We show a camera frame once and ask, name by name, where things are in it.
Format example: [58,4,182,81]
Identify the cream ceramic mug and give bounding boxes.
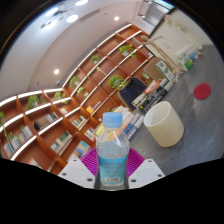
[143,100,185,149]

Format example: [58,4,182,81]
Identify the chair with dark jacket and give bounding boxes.
[118,77,148,111]

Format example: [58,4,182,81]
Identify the wooden shelf unit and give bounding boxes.
[0,23,158,174]

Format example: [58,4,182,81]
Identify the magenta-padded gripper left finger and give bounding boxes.
[57,148,100,190]

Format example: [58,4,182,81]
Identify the tan chair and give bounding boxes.
[143,56,166,81]

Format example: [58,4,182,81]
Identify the clear water bottle blue cap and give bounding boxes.
[95,111,131,192]

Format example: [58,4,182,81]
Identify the ceiling chandelier lights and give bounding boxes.
[39,0,89,31]

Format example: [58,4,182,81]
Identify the flat round red coaster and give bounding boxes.
[193,82,212,101]

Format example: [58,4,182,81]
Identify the stack of white books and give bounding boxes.
[174,44,201,63]

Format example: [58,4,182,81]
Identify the white partition with dark top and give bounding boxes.
[151,9,216,71]

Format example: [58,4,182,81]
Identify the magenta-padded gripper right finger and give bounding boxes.
[126,148,166,190]

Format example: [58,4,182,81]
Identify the tall green white carton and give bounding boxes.
[154,59,176,83]

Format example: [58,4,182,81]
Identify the wooden artist mannequin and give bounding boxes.
[133,33,183,73]

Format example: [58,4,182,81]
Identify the stack of dark books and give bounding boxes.
[131,78,174,113]

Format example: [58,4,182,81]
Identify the grey curtain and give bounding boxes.
[143,1,176,26]

